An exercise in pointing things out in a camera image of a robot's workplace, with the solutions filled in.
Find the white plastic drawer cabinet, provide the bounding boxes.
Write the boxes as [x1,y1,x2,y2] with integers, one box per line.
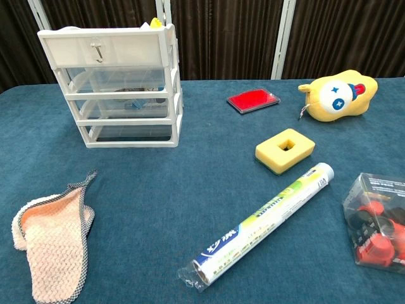
[37,22,184,149]

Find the white metal post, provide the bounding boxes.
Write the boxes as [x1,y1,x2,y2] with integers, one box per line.
[154,0,173,27]
[27,0,52,32]
[270,0,297,80]

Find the red ink pad case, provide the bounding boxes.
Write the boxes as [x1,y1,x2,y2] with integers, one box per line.
[226,87,282,115]

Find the blue tablecloth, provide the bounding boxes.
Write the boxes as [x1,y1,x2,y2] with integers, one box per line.
[0,77,405,304]

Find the dark brown curtain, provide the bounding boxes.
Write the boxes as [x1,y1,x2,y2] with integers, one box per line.
[0,0,405,93]

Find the yellow plush toy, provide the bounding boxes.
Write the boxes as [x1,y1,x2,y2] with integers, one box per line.
[297,69,379,123]

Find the clear box of red caps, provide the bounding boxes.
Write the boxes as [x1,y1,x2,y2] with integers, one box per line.
[342,172,405,275]

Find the yellow sponge with square hole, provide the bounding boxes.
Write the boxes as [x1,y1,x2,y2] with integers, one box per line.
[255,127,316,175]

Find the bagged cling wrap roll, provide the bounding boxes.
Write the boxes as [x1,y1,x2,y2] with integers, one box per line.
[177,162,335,293]

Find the pink waffle cloth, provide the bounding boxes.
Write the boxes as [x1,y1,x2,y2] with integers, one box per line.
[11,170,97,304]

